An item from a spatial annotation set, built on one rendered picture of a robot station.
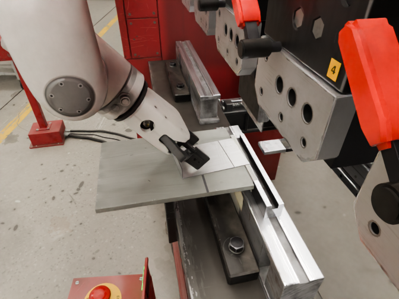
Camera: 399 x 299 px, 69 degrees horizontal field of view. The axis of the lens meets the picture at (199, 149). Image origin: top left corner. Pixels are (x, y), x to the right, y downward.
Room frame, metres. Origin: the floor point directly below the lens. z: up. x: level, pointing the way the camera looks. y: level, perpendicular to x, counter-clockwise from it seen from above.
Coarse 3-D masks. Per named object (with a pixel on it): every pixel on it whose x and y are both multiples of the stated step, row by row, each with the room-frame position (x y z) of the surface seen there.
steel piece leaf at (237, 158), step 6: (222, 144) 0.46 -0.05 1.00; (228, 144) 0.46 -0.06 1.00; (234, 144) 0.46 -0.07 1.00; (228, 150) 0.44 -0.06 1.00; (234, 150) 0.44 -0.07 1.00; (228, 156) 0.43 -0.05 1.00; (234, 156) 0.43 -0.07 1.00; (240, 156) 0.43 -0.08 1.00; (234, 162) 0.41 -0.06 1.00; (240, 162) 0.41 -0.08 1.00; (246, 162) 0.41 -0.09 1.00
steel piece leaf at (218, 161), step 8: (200, 144) 0.46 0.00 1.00; (208, 144) 0.46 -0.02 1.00; (216, 144) 0.46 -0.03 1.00; (208, 152) 0.44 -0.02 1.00; (216, 152) 0.44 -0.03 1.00; (224, 152) 0.44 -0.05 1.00; (176, 160) 0.40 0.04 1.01; (216, 160) 0.41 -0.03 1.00; (224, 160) 0.41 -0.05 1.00; (184, 168) 0.39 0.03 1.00; (192, 168) 0.39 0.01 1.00; (200, 168) 0.39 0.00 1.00; (208, 168) 0.39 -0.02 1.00; (216, 168) 0.39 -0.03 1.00; (224, 168) 0.39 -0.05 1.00; (184, 176) 0.37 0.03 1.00; (192, 176) 0.37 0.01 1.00
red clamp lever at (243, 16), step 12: (240, 0) 0.31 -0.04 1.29; (252, 0) 0.31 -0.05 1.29; (240, 12) 0.30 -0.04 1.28; (252, 12) 0.30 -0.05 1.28; (240, 24) 0.30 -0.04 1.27; (252, 24) 0.30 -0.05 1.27; (252, 36) 0.29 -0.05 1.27; (240, 48) 0.28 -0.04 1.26; (252, 48) 0.27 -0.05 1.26; (264, 48) 0.28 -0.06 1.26; (276, 48) 0.28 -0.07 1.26
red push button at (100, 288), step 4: (96, 288) 0.27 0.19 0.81; (100, 288) 0.27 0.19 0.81; (104, 288) 0.27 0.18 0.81; (108, 288) 0.27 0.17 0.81; (92, 292) 0.26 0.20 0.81; (96, 292) 0.26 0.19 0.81; (100, 292) 0.26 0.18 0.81; (104, 292) 0.26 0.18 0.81; (108, 292) 0.26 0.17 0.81; (92, 296) 0.25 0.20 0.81; (96, 296) 0.25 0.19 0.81; (100, 296) 0.25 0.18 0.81; (104, 296) 0.25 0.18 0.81; (108, 296) 0.25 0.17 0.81
